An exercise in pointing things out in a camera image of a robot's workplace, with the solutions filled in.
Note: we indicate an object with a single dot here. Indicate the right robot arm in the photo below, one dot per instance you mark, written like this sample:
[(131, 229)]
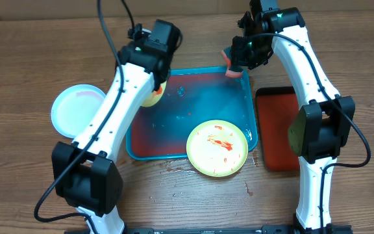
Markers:
[(322, 124)]

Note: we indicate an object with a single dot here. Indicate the teal plastic tray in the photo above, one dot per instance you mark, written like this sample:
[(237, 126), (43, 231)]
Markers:
[(192, 96)]

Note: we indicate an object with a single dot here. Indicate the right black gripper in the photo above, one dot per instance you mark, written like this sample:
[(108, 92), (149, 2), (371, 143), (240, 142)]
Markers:
[(241, 58)]

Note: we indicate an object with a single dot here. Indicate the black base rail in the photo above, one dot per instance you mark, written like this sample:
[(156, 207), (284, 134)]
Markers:
[(266, 229)]

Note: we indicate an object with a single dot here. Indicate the black red-lined tray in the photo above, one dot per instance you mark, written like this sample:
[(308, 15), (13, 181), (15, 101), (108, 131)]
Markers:
[(276, 109)]

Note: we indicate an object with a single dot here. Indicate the yellow-green plate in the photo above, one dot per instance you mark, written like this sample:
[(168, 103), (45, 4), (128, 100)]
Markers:
[(155, 96), (217, 148)]

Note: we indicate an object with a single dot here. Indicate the red and black sponge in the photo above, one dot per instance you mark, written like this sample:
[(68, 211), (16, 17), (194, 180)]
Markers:
[(231, 71)]

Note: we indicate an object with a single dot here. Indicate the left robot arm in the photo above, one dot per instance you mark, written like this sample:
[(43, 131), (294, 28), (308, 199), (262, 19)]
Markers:
[(85, 170)]

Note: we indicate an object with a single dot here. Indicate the light blue plate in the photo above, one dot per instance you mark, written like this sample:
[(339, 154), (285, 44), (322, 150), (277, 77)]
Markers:
[(74, 108)]

